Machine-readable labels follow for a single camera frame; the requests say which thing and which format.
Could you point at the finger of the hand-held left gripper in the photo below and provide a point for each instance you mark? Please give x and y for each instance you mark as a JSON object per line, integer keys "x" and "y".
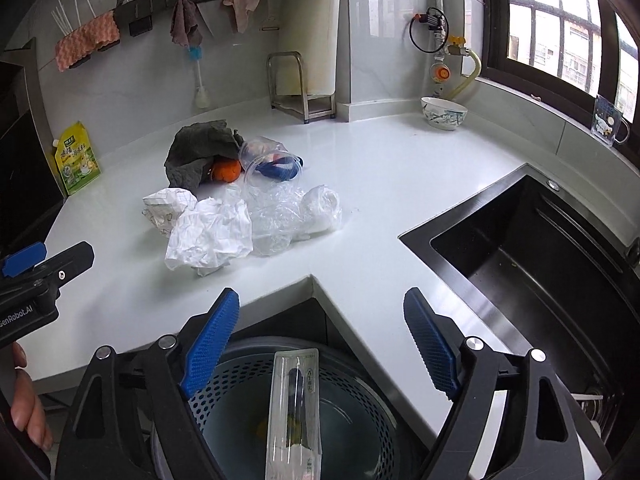
{"x": 75, "y": 259}
{"x": 22, "y": 259}

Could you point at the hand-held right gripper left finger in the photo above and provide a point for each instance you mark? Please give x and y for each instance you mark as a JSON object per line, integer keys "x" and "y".
{"x": 210, "y": 345}

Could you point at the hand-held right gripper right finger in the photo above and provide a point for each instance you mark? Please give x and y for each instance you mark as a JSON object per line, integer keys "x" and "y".
{"x": 432, "y": 345}

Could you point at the printed paper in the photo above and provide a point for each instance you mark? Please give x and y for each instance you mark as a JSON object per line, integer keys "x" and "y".
{"x": 165, "y": 205}

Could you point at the plain white paper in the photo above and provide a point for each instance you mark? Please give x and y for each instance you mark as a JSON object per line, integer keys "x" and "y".
{"x": 210, "y": 240}

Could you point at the grey perforated waste bin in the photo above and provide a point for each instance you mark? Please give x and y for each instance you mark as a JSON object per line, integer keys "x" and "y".
{"x": 350, "y": 425}

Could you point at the clear plastic bag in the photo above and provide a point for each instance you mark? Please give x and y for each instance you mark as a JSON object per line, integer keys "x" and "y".
{"x": 300, "y": 215}

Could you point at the dark grey cloth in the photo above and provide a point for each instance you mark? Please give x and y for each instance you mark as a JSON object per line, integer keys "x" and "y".
{"x": 195, "y": 150}

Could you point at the blue ribbon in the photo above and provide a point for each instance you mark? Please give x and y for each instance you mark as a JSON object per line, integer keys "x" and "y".
{"x": 280, "y": 170}

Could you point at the clear plastic cup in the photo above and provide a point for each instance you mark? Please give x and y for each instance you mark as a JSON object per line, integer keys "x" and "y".
{"x": 260, "y": 152}

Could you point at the person's left hand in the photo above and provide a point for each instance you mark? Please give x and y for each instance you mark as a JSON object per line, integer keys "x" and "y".
{"x": 30, "y": 410}

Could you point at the clear plastic blister package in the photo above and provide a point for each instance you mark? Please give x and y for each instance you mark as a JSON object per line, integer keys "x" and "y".
{"x": 282, "y": 410}

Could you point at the yellow green refill pouch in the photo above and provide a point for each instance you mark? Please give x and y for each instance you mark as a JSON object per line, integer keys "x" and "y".
{"x": 75, "y": 160}

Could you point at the black kitchen appliance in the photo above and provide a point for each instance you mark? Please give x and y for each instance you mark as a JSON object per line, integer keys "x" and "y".
{"x": 20, "y": 160}

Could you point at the black kitchen sink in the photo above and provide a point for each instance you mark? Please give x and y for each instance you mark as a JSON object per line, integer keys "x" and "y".
{"x": 525, "y": 260}

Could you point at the orange tangerine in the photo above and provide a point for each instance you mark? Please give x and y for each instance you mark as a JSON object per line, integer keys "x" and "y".
{"x": 226, "y": 172}

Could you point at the pink sponge cloth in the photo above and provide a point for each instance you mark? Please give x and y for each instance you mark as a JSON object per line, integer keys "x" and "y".
{"x": 85, "y": 42}

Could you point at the blue white bottle brush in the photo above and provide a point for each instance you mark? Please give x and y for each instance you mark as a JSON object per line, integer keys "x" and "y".
{"x": 198, "y": 77}

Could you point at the white patterned ceramic bowl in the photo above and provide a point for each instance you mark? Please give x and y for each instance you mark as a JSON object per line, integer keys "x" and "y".
{"x": 444, "y": 115}

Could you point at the bundle of white sticks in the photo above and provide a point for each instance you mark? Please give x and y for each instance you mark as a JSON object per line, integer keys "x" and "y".
{"x": 65, "y": 17}

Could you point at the brown grey rag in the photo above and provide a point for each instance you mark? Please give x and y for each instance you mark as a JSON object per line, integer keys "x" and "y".
{"x": 185, "y": 22}

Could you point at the metal cutting board stand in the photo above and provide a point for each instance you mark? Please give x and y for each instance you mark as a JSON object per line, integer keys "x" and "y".
{"x": 320, "y": 105}

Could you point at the orange capped gas valve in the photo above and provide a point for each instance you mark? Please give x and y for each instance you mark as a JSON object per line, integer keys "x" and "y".
{"x": 441, "y": 73}

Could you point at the clear cartoon print mug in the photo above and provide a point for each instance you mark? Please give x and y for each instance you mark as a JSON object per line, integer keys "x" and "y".
{"x": 607, "y": 122}

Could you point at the pink rag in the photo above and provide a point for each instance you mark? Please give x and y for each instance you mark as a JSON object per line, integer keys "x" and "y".
{"x": 243, "y": 2}

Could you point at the metal peeler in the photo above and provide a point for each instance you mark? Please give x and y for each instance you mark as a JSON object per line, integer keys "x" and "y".
{"x": 270, "y": 17}

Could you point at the dark framed window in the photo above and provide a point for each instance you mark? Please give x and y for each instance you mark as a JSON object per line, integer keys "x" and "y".
{"x": 495, "y": 20}

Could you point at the white cutting board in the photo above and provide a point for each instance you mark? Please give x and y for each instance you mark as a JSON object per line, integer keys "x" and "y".
{"x": 310, "y": 25}

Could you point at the black wall rack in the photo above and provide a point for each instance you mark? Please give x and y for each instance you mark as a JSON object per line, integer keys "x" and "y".
{"x": 150, "y": 2}

